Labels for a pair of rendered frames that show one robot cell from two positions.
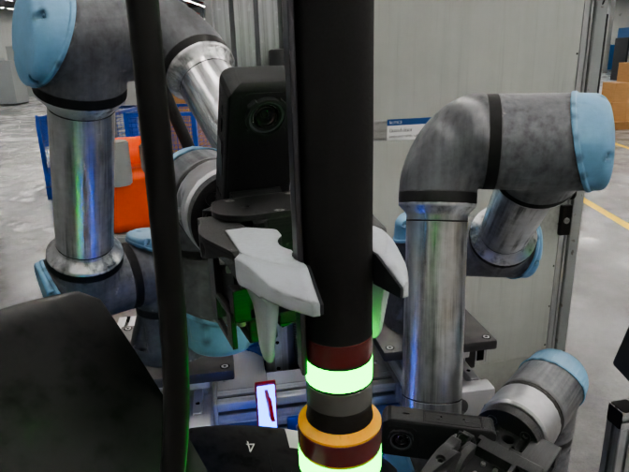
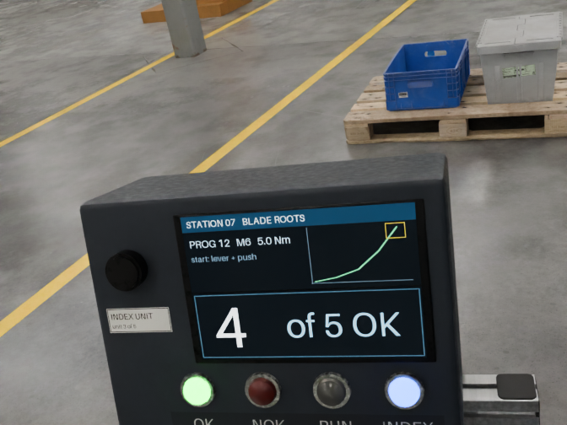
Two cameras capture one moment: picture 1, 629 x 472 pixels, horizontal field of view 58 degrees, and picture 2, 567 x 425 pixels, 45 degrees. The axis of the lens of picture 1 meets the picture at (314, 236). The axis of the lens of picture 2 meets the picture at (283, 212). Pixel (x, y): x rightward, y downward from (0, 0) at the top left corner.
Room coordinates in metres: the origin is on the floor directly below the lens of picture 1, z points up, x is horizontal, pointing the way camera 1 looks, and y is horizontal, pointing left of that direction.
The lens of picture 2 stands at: (1.14, -0.39, 1.44)
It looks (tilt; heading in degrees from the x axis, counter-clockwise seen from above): 26 degrees down; 209
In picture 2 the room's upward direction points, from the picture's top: 11 degrees counter-clockwise
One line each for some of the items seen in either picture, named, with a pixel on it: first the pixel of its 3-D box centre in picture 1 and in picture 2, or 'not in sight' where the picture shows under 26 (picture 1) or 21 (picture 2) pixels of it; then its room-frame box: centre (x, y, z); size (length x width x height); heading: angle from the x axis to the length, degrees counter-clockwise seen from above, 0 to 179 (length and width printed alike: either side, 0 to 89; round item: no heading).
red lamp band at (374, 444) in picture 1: (339, 429); not in sight; (0.25, -0.01, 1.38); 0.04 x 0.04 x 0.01
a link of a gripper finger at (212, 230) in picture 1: (242, 242); not in sight; (0.30, 0.04, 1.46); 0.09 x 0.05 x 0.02; 14
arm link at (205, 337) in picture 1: (231, 287); not in sight; (0.52, 0.08, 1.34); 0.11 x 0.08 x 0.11; 127
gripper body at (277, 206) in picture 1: (257, 246); not in sight; (0.36, 0.04, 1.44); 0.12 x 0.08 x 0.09; 22
